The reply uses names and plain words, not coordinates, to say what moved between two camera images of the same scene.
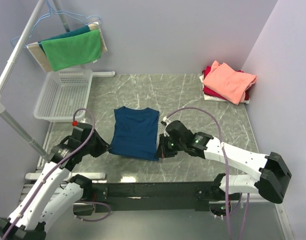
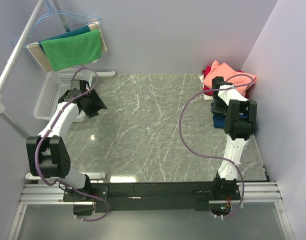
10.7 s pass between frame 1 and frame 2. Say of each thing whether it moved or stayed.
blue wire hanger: stayed
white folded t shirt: stayed
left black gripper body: moved
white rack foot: stayed
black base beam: stayed
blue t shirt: moved
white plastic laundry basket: stayed
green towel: stayed
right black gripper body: moved
